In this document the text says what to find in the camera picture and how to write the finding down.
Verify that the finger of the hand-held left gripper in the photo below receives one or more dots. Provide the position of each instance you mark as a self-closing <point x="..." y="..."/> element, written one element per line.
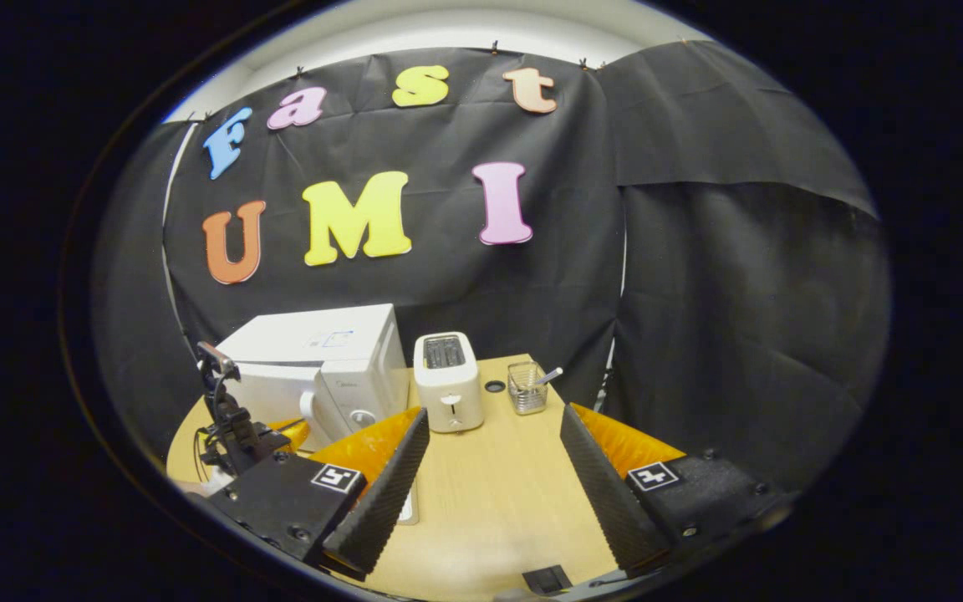
<point x="293" y="433"/>

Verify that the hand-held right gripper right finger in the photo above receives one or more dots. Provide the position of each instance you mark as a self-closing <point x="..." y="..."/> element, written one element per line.
<point x="611" y="502"/>

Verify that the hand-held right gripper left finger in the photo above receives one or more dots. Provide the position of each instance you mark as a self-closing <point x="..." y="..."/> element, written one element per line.
<point x="385" y="502"/>

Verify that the white microwave oven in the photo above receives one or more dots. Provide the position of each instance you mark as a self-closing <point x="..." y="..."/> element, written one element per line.
<point x="314" y="343"/>

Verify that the white rectangular container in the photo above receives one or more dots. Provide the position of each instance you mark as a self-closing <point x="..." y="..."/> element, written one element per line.
<point x="409" y="506"/>

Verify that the square black table insert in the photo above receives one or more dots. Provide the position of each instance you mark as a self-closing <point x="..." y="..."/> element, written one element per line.
<point x="547" y="579"/>

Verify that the white toaster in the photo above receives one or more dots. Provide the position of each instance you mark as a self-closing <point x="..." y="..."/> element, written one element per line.
<point x="448" y="393"/>

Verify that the silver spoon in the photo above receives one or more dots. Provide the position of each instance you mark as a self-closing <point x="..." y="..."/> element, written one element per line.
<point x="550" y="376"/>

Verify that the black backdrop cloth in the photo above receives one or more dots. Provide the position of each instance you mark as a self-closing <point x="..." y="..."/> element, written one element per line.
<point x="741" y="293"/>

